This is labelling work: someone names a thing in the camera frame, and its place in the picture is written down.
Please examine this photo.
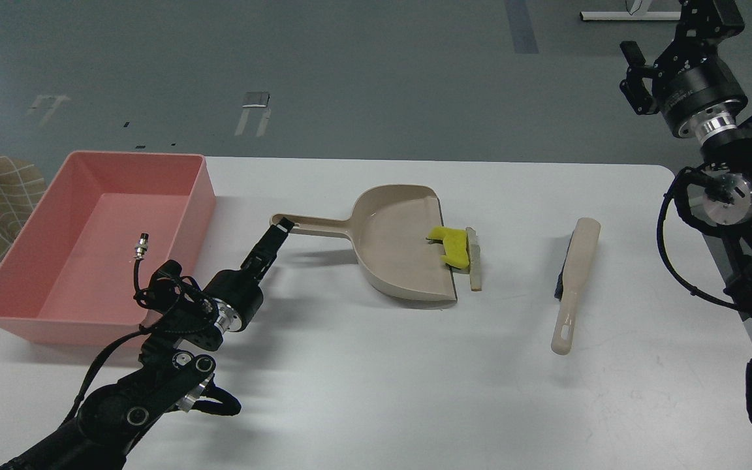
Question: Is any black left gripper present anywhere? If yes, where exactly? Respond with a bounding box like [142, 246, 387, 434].
[205, 218, 294, 332]

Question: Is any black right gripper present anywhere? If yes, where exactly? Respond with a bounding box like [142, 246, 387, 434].
[619, 1, 748, 138]

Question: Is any beige plastic dustpan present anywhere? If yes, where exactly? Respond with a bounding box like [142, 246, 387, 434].
[270, 184, 458, 303]

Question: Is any yellow sponge piece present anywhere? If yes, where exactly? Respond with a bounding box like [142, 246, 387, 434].
[426, 226, 471, 270]

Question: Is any toast bread slice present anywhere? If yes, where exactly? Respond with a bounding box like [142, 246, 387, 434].
[465, 227, 482, 292]

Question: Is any beige hand brush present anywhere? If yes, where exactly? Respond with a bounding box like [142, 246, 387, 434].
[551, 217, 602, 355]

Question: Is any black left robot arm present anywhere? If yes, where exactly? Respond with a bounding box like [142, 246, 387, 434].
[3, 217, 295, 469]

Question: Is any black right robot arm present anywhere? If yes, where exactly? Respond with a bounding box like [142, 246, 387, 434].
[619, 1, 752, 318]

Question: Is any pink plastic bin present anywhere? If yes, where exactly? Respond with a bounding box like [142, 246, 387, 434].
[0, 151, 217, 346]

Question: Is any white stand base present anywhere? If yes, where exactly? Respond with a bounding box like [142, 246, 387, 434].
[579, 11, 681, 22]

